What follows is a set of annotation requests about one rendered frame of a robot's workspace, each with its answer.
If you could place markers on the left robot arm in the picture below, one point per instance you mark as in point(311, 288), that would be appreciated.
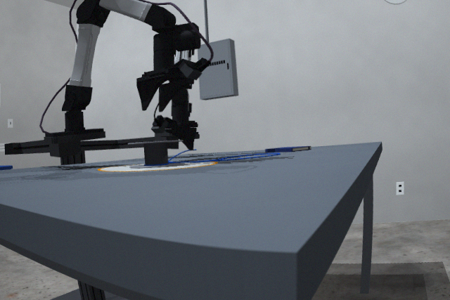
point(179, 98)

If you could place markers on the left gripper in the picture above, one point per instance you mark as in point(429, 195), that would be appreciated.
point(183, 132)

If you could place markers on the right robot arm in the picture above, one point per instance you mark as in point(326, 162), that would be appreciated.
point(91, 15)

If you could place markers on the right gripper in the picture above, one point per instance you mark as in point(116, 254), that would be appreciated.
point(148, 84)

